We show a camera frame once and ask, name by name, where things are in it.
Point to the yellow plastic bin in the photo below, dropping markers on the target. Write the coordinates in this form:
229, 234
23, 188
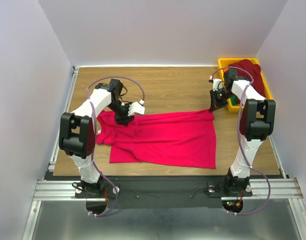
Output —
223, 62

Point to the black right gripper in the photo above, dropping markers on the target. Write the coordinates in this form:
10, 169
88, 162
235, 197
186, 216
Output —
215, 104

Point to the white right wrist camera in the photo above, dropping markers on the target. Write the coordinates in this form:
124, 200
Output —
217, 83

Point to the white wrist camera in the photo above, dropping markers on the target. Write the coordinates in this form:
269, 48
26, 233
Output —
136, 108
217, 83

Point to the aluminium front rail frame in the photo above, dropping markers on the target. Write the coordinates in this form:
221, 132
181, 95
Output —
283, 188

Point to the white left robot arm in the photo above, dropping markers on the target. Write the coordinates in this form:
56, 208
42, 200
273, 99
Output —
77, 133

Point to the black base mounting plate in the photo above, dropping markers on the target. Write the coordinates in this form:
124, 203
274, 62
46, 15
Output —
161, 192

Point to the dark red t shirt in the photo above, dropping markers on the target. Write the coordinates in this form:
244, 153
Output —
255, 70

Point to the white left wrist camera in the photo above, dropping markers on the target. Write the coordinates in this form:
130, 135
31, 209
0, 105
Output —
136, 108

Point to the pink t shirt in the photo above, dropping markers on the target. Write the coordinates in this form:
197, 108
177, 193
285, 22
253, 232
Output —
180, 139

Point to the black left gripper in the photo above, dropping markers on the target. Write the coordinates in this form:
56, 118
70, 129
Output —
124, 119

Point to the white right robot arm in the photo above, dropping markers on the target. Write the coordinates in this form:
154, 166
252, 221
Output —
256, 118

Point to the green t shirt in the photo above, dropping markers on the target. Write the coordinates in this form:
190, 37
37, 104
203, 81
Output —
235, 101

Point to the aluminium right side rail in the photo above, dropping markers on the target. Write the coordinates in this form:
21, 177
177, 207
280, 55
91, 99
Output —
279, 162

